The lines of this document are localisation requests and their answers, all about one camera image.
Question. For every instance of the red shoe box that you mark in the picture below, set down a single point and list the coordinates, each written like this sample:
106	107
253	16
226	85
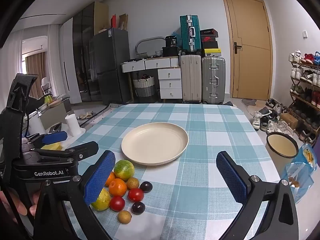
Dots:
208	38

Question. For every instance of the white chair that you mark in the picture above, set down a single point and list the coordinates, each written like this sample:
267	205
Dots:
46	83

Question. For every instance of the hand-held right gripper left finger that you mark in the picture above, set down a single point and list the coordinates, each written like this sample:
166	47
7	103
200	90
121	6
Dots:
100	177

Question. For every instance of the brown curtain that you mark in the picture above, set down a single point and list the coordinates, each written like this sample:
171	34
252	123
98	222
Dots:
35	72

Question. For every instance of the yellow object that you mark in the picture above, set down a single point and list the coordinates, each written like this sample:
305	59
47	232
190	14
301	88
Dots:
51	146

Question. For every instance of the grey door rug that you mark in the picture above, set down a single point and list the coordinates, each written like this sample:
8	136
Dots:
248	102

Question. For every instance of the dark cloth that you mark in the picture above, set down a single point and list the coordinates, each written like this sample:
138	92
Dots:
228	103

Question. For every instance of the orange mandarin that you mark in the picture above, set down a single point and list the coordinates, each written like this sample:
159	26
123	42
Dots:
110	178
117	187

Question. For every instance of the grey refrigerator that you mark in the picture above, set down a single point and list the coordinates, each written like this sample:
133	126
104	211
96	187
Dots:
112	65

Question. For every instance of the black storage box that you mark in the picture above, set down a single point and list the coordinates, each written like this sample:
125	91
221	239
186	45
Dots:
170	51

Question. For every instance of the pair of beige slippers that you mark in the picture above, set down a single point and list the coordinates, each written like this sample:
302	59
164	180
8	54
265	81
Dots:
85	115

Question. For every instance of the silver suitcase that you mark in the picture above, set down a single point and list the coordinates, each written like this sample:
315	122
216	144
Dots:
213	80

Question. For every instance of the row of shoes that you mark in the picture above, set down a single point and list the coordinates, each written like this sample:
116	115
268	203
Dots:
307	75

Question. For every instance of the oval mirror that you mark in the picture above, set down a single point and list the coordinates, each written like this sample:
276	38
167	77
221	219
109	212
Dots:
150	45

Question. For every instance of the white drawer desk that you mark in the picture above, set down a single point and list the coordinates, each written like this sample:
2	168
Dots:
170	82

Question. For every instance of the person's left hand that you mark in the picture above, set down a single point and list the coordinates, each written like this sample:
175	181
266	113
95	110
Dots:
20	206

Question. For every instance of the blue plastic bag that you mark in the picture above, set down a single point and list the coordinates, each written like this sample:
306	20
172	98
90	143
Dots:
301	180

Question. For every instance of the dark glass wardrobe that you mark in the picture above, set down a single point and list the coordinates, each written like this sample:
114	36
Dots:
83	55

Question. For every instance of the wooden shoe rack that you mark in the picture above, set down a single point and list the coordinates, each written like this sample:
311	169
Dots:
303	100

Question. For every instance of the yellow black shoe box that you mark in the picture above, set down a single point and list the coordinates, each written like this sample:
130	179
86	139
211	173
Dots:
211	52

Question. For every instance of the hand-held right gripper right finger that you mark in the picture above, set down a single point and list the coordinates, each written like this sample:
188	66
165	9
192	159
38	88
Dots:
232	180

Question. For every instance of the woven laundry basket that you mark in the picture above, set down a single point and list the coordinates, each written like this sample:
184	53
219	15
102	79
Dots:
143	86

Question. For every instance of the green yellow citrus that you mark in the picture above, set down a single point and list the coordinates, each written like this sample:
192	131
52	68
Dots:
124	168

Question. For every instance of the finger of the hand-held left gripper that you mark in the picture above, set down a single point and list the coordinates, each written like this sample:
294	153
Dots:
82	150
55	137

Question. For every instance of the brown cardboard box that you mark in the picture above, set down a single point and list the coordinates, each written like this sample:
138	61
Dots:
288	120

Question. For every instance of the teal suitcase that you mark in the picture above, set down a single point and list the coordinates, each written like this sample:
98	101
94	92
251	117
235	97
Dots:
186	35

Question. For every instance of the white cabinet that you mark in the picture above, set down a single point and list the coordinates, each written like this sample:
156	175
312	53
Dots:
67	60

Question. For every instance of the tan wooden door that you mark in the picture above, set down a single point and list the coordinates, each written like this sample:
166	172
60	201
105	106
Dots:
250	55

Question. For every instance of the yellow lemon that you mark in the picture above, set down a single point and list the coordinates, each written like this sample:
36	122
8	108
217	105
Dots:
102	201

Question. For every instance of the cream trash bin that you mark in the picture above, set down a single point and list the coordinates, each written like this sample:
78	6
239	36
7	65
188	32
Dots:
282	145

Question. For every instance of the dark purple plum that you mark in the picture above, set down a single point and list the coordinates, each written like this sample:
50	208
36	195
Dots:
146	186
138	207

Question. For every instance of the cream round plate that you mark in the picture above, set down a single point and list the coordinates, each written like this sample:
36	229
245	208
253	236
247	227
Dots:
155	143

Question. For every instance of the red tomato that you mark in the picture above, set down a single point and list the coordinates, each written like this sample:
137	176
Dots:
135	195
117	203

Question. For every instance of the brown kiwi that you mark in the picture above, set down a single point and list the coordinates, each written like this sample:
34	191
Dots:
124	216
132	183

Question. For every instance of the beige suitcase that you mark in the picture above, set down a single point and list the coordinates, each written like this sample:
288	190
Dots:
191	80

